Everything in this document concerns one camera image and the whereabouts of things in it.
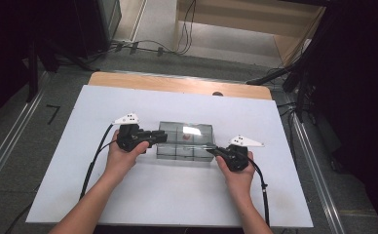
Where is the dark metal cabinet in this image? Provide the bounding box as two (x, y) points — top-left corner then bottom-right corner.
(97, 0), (123, 42)

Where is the white board sheet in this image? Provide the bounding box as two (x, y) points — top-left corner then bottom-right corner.
(25, 85), (314, 228)

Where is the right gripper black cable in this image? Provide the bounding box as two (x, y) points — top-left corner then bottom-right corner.
(248, 157), (272, 228)

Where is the wooden table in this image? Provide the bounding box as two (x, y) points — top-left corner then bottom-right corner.
(88, 71), (273, 101)

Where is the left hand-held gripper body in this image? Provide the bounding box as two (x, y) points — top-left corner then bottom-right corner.
(112, 112), (153, 153)

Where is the black hanging cable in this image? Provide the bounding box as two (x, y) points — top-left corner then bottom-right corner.
(176, 0), (197, 56)

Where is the aluminium floor rail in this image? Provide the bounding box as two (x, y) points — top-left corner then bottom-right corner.
(0, 72), (50, 198)
(288, 108), (347, 234)

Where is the beige wooden cabinet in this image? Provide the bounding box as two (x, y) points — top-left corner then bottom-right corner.
(173, 0), (326, 68)

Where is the person's left hand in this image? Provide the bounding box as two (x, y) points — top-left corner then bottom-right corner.
(103, 130), (150, 183)

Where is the dark curtain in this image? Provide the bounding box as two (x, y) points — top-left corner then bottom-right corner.
(302, 0), (378, 225)
(0, 0), (111, 126)

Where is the black floor power strip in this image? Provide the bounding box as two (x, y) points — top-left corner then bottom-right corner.
(112, 40), (166, 57)

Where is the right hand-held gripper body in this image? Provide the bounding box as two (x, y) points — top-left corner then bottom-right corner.
(220, 135), (265, 173)

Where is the person's right hand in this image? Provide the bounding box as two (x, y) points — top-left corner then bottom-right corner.
(215, 150), (256, 196)

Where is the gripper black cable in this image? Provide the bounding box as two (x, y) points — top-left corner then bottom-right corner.
(248, 157), (272, 228)
(4, 123), (119, 234)

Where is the transparent grey plastic compartment box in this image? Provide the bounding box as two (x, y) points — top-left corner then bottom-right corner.
(156, 121), (217, 163)

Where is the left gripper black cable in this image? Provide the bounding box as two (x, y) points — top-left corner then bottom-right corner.
(4, 123), (119, 234)

